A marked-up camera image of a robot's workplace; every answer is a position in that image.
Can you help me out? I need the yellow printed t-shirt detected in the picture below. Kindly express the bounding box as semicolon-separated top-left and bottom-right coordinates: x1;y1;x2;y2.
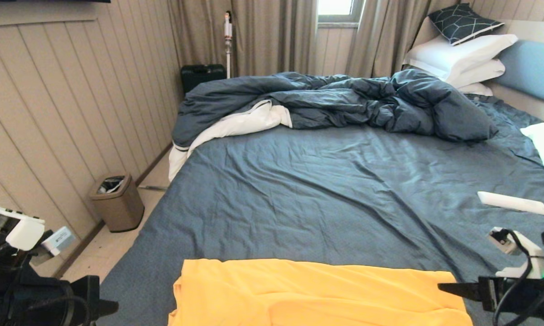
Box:
168;259;474;326

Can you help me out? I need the white flat long bar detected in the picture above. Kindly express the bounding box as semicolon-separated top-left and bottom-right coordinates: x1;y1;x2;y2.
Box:
477;191;544;216

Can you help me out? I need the brown trash bin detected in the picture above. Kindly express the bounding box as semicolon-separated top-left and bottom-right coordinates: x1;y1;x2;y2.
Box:
88;172;144;233

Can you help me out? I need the bin liner with trash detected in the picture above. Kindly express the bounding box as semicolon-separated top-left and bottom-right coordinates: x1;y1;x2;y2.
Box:
97;177;125;194

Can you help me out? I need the grey-blue bed sheet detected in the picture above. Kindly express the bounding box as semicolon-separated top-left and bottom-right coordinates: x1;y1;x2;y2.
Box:
95;94;544;326

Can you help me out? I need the dark blue crumpled duvet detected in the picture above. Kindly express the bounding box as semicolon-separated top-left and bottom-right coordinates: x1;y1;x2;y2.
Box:
172;69;499;149

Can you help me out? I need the blue headboard cushion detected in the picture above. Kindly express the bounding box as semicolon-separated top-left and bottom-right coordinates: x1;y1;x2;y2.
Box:
495;39;544;108

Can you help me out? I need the large white pillow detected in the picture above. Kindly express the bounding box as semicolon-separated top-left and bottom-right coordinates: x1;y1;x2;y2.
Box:
405;34;519;75

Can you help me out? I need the dark green hard case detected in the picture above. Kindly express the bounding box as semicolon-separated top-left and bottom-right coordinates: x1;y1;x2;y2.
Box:
180;64;227;95

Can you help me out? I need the dark patterned cushion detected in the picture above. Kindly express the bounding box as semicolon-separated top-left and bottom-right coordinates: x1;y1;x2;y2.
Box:
428;3;505;46

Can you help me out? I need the beige curtain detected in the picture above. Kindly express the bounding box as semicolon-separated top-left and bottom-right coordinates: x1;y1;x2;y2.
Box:
167;0;318;77
346;0;460;77

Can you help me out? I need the white stick vacuum cleaner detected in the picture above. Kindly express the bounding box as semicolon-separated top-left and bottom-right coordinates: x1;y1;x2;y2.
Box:
223;11;234;79

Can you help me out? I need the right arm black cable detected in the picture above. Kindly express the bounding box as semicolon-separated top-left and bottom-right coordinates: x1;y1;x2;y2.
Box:
491;229;544;326

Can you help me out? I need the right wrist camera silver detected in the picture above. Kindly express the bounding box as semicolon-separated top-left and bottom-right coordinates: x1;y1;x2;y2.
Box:
488;226;518;254

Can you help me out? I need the beige headboard frame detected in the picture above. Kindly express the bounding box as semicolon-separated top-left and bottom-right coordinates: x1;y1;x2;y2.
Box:
402;17;544;123

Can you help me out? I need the window with grey frame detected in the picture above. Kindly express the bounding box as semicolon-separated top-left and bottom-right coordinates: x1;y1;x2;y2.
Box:
317;0;365;28

